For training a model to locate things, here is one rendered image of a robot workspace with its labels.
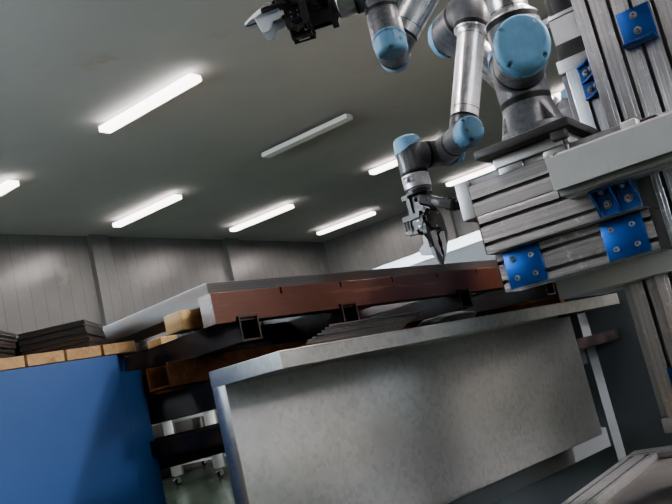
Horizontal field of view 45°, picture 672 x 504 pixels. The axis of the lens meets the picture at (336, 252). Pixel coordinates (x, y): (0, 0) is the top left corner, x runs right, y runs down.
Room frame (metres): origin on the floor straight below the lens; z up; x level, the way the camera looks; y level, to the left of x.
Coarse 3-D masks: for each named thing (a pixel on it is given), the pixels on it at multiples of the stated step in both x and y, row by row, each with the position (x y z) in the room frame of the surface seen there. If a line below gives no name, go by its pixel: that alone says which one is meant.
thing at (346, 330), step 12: (408, 312) 1.71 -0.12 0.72; (420, 312) 1.74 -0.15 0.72; (336, 324) 1.55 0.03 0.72; (348, 324) 1.58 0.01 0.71; (360, 324) 1.61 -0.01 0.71; (372, 324) 1.63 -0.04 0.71; (384, 324) 1.66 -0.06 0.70; (396, 324) 1.69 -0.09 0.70; (324, 336) 1.53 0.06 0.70; (336, 336) 1.55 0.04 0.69; (348, 336) 1.57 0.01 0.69; (360, 336) 1.59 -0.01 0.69
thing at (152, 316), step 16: (352, 272) 1.87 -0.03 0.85; (368, 272) 1.91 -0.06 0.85; (384, 272) 1.96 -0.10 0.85; (400, 272) 2.00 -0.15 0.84; (416, 272) 2.05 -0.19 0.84; (432, 272) 2.10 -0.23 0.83; (208, 288) 1.56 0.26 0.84; (224, 288) 1.59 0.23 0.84; (240, 288) 1.62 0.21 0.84; (256, 288) 1.65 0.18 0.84; (160, 304) 1.67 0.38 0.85; (176, 304) 1.63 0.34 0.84; (192, 304) 1.59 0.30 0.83; (400, 304) 2.68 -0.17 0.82; (128, 320) 1.76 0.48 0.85; (144, 320) 1.71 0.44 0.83; (160, 320) 1.68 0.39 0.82; (272, 320) 2.47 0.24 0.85; (288, 320) 2.40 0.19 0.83; (112, 336) 1.81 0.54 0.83; (128, 336) 1.78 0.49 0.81; (144, 336) 1.85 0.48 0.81; (160, 336) 2.10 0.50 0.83
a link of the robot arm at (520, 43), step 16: (496, 0) 1.61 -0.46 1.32; (512, 0) 1.60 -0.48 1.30; (496, 16) 1.60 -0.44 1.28; (512, 16) 1.58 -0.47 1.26; (528, 16) 1.57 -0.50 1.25; (496, 32) 1.60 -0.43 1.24; (512, 32) 1.58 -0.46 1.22; (528, 32) 1.58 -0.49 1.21; (544, 32) 1.57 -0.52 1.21; (496, 48) 1.59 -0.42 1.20; (512, 48) 1.58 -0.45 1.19; (528, 48) 1.58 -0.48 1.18; (544, 48) 1.58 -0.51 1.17; (496, 64) 1.65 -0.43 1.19; (512, 64) 1.59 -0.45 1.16; (528, 64) 1.59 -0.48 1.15; (544, 64) 1.62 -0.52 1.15; (512, 80) 1.66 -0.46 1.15; (528, 80) 1.66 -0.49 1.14
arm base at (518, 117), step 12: (516, 96) 1.73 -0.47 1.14; (528, 96) 1.72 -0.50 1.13; (540, 96) 1.73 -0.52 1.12; (504, 108) 1.76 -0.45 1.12; (516, 108) 1.74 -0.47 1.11; (528, 108) 1.72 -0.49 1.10; (540, 108) 1.72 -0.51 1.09; (552, 108) 1.73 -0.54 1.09; (504, 120) 1.77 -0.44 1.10; (516, 120) 1.73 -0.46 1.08; (528, 120) 1.71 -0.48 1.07; (540, 120) 1.71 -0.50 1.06; (552, 120) 1.71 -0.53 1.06; (504, 132) 1.78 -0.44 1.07; (516, 132) 1.73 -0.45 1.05
